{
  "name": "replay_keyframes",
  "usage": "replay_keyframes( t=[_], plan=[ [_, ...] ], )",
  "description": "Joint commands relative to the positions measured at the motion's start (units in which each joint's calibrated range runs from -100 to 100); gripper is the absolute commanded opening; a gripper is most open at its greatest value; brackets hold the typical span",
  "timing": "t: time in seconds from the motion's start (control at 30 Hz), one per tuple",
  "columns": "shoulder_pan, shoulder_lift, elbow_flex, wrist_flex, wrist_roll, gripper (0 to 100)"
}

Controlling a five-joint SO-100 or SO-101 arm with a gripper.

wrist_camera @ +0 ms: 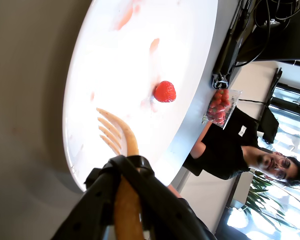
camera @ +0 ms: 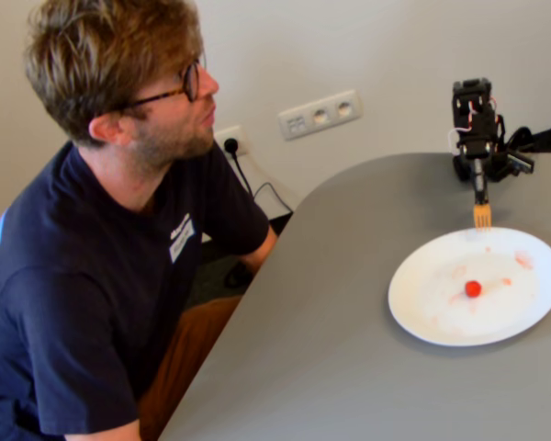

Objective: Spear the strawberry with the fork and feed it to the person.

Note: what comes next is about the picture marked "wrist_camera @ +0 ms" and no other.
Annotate red strawberry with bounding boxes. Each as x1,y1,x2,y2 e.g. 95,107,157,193
153,80,177,103

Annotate black looped cable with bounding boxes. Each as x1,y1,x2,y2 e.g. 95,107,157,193
253,0,300,28

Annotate thin wire round eyeglasses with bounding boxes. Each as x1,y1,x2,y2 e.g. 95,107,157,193
273,154,292,180

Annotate person in black T-shirt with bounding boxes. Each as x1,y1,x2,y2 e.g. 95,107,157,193
182,107,300,188

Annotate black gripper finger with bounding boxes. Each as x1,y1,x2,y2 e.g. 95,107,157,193
114,154,217,240
51,156,123,240

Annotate clear strawberry punnet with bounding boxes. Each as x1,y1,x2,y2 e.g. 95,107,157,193
201,88,243,130

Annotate green leafy plant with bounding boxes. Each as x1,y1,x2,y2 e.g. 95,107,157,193
244,172,300,232

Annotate beige wooden fork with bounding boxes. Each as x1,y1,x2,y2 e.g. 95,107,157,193
96,107,147,240

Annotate black hanging cloth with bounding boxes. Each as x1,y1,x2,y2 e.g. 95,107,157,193
257,107,281,145

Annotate white round plate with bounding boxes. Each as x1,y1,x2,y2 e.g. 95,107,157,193
62,0,220,193

